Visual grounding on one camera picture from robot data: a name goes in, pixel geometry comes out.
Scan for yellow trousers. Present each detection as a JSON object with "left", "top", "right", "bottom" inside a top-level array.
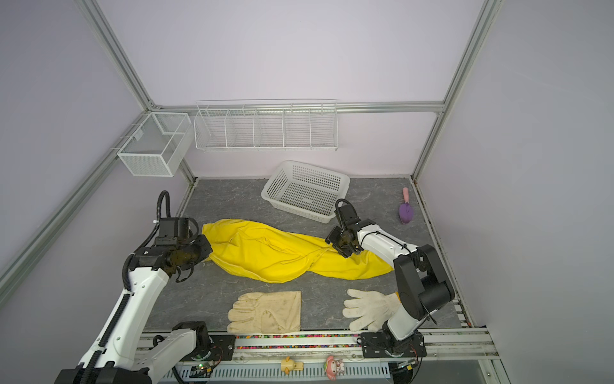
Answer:
[{"left": 201, "top": 219, "right": 393, "bottom": 284}]

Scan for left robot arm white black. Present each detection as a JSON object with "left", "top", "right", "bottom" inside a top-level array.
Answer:
[{"left": 56, "top": 235, "right": 212, "bottom": 383}]

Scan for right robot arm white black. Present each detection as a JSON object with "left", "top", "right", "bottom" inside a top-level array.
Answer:
[{"left": 326, "top": 220, "right": 455, "bottom": 342}]

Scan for white plastic perforated basket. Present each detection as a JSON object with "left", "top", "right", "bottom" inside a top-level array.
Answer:
[{"left": 261, "top": 161, "right": 350, "bottom": 224}]

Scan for purple pink small brush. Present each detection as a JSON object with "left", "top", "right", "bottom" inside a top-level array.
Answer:
[{"left": 398, "top": 187, "right": 414, "bottom": 225}]

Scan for white knit cotton glove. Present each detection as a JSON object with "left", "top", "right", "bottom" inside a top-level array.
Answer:
[{"left": 342, "top": 289, "right": 401, "bottom": 332}]

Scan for beige leather work glove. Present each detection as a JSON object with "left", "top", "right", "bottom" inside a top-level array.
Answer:
[{"left": 227, "top": 291, "right": 302, "bottom": 335}]

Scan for colourful bead strip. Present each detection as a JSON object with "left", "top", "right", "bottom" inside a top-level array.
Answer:
[{"left": 234, "top": 332, "right": 361, "bottom": 350}]

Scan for pink doll toy figure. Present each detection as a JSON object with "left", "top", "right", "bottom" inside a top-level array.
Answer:
[{"left": 324, "top": 355, "right": 345, "bottom": 381}]

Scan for yellow duck toy figure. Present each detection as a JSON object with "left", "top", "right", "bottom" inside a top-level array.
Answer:
[{"left": 280, "top": 356, "right": 304, "bottom": 375}]

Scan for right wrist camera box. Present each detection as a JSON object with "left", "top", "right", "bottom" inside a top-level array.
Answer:
[{"left": 335, "top": 198, "right": 361, "bottom": 230}]

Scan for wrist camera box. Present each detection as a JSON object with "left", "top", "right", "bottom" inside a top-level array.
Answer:
[
  {"left": 158, "top": 218, "right": 193, "bottom": 239},
  {"left": 335, "top": 198, "right": 361, "bottom": 230}
]

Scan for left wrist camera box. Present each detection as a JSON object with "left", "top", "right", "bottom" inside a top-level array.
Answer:
[{"left": 158, "top": 218, "right": 193, "bottom": 239}]

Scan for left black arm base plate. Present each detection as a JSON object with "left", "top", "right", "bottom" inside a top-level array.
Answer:
[{"left": 190, "top": 334, "right": 237, "bottom": 363}]

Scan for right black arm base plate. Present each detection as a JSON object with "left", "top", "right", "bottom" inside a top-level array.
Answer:
[{"left": 357, "top": 331, "right": 427, "bottom": 358}]

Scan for white mesh wall box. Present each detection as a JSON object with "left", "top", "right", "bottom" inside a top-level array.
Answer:
[{"left": 118, "top": 112, "right": 194, "bottom": 177}]

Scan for white wire wall shelf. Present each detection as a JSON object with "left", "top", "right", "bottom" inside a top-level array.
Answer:
[{"left": 193, "top": 99, "right": 339, "bottom": 150}]

